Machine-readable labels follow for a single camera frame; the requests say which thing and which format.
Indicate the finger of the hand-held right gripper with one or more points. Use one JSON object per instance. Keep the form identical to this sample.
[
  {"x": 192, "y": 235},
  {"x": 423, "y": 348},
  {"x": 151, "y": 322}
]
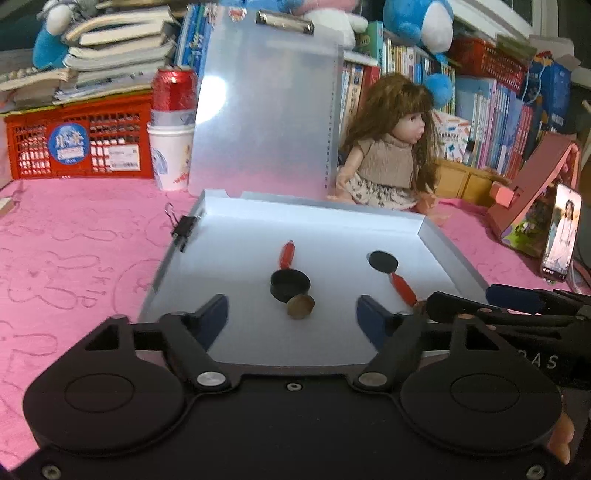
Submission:
[
  {"x": 517, "y": 297},
  {"x": 443, "y": 304}
]

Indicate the smartphone with lit screen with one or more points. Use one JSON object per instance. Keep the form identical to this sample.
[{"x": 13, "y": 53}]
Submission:
[{"x": 561, "y": 230}]

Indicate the row of colourful books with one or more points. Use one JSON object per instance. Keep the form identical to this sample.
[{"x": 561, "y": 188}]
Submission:
[{"x": 489, "y": 124}]

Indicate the brown haired doll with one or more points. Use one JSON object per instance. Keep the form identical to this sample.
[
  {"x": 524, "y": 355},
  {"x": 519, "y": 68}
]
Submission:
[{"x": 385, "y": 161}]

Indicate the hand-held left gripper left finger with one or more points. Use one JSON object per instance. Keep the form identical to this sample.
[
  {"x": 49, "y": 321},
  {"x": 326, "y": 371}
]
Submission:
[{"x": 213, "y": 321}]

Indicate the black disc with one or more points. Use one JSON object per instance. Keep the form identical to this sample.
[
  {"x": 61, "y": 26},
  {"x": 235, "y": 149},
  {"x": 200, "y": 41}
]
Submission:
[{"x": 383, "y": 261}]

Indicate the blue white plush doll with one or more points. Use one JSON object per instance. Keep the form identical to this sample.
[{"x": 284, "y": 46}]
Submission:
[{"x": 48, "y": 50}]

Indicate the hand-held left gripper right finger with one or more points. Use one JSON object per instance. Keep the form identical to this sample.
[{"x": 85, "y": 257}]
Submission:
[{"x": 371, "y": 321}]

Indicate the red plastic stick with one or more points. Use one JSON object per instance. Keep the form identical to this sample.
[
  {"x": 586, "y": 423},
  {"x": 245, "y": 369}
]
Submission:
[
  {"x": 287, "y": 256},
  {"x": 402, "y": 288}
]

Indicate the blue cardboard box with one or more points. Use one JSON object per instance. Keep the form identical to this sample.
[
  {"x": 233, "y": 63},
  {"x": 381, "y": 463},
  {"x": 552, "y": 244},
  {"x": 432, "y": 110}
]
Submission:
[{"x": 551, "y": 92}]

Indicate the pink white plush toy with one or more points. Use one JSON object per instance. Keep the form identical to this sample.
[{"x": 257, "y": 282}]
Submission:
[{"x": 332, "y": 23}]

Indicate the red soda can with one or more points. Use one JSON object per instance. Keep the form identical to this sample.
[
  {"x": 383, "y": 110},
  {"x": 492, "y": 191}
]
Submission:
[{"x": 173, "y": 92}]

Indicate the stack of worn books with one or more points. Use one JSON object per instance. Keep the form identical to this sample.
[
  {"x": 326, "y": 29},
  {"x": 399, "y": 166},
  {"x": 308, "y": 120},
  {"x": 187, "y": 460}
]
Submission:
[{"x": 115, "y": 50}]

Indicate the colourful printed stationery box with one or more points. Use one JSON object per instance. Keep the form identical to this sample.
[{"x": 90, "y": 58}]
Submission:
[{"x": 450, "y": 138}]

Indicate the person's right hand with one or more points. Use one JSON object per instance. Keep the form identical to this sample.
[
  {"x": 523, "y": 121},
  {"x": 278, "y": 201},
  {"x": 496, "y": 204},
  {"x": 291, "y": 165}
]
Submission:
[{"x": 563, "y": 438}]

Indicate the pink toy house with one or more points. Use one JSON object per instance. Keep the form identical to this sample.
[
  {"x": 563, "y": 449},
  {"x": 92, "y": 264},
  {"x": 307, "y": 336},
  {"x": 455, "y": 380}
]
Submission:
[{"x": 531, "y": 184}]

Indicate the small black binder clip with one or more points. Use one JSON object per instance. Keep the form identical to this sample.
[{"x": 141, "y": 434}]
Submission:
[{"x": 184, "y": 228}]

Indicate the translucent plastic clipboard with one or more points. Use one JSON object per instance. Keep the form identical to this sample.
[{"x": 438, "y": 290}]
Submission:
[{"x": 268, "y": 115}]

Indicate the pink rabbit print blanket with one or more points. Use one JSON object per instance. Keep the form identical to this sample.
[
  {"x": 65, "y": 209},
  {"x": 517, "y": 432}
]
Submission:
[{"x": 69, "y": 258}]

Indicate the red mesh basket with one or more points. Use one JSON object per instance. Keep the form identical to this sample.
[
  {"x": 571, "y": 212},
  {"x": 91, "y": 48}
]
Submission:
[{"x": 485, "y": 62}]

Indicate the white cardboard box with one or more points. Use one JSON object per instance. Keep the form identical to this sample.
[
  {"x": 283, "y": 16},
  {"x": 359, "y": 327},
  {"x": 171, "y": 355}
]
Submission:
[{"x": 332, "y": 240}]

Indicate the red plastic crate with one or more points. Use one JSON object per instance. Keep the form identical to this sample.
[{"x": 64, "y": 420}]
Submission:
[{"x": 27, "y": 157}]

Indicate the big blue white plush toy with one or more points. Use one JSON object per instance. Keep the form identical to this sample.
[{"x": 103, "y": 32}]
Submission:
[{"x": 406, "y": 23}]

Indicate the wooden drawer unit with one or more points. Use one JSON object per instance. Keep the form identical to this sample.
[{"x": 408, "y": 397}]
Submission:
[{"x": 466, "y": 182}]

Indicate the black cup-shaped cap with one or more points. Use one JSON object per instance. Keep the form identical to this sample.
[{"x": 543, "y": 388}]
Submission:
[{"x": 288, "y": 281}]

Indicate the white paper cup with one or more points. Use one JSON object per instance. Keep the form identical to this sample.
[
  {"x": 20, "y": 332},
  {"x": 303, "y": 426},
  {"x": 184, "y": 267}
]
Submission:
[{"x": 171, "y": 157}]

